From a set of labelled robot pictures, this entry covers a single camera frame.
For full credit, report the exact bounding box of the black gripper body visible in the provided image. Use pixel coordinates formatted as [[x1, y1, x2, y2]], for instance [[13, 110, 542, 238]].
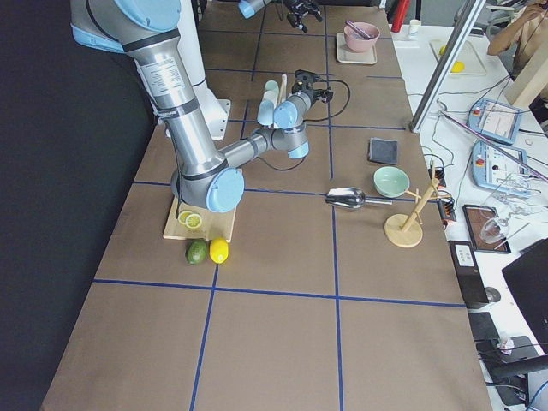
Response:
[[291, 83, 333, 105], [283, 0, 318, 14]]

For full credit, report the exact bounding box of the green cup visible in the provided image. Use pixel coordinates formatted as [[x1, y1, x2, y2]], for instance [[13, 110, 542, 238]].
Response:
[[263, 90, 278, 106]]

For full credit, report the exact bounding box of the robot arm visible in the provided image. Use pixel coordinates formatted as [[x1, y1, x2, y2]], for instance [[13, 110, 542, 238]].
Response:
[[238, 0, 323, 33], [70, 0, 333, 213]]

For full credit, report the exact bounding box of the light blue cup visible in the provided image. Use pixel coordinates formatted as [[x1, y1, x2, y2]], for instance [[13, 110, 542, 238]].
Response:
[[257, 99, 275, 127]]

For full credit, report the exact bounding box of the white paper cup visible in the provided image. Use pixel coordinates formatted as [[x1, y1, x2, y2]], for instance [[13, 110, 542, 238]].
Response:
[[408, 19, 421, 37]]

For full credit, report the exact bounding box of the beige tray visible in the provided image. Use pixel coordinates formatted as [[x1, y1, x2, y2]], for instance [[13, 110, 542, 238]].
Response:
[[336, 33, 378, 65]]

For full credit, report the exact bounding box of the pink bowl with ice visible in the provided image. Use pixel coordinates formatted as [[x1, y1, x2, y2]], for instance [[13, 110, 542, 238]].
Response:
[[343, 21, 380, 52]]

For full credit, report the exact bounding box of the grey folded cloth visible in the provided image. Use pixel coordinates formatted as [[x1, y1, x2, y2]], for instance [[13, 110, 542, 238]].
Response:
[[368, 137, 398, 165]]

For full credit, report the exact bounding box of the metal scoop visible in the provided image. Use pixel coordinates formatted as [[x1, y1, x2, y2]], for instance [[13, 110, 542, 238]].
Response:
[[325, 187, 393, 210]]

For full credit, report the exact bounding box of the green bowl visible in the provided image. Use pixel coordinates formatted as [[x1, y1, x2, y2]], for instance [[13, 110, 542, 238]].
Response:
[[373, 166, 410, 198]]

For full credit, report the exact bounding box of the white tray with lemon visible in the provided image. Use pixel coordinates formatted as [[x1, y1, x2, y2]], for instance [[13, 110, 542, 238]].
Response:
[[429, 39, 487, 76]]

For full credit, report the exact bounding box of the wooden mug tree stand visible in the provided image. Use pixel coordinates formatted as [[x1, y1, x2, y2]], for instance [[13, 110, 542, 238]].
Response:
[[384, 165, 446, 248]]

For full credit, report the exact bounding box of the wooden cutting board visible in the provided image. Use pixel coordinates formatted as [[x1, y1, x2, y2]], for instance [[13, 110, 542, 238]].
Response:
[[162, 169, 243, 244]]

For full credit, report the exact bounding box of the blue teach pendant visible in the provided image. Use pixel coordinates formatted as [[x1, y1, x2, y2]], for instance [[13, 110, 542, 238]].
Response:
[[468, 98, 525, 146], [471, 141, 528, 192]]

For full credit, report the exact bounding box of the lemon slice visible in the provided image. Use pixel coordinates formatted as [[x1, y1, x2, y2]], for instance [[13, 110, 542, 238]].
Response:
[[177, 210, 193, 225], [184, 213, 203, 229]]

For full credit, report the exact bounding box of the yellow lemon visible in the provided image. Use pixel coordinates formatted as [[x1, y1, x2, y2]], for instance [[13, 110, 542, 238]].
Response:
[[209, 237, 229, 264]]

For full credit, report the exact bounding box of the black framed tray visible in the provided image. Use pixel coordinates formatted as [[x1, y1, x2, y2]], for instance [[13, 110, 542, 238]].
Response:
[[462, 205, 511, 253]]

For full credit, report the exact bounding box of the green avocado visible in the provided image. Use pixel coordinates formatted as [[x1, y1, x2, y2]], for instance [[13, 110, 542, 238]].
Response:
[[185, 239, 208, 265]]

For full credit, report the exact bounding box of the wine glass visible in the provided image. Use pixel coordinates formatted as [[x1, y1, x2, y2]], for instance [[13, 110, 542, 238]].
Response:
[[480, 190, 519, 250]]

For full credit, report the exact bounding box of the white wire cup rack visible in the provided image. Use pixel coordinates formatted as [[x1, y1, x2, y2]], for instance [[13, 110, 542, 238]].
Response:
[[275, 74, 288, 108]]

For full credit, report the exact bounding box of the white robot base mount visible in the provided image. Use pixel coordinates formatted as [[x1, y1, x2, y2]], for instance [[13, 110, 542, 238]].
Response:
[[179, 0, 232, 141]]

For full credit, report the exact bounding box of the aluminium frame post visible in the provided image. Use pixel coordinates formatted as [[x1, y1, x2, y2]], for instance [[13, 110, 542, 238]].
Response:
[[409, 0, 486, 134]]

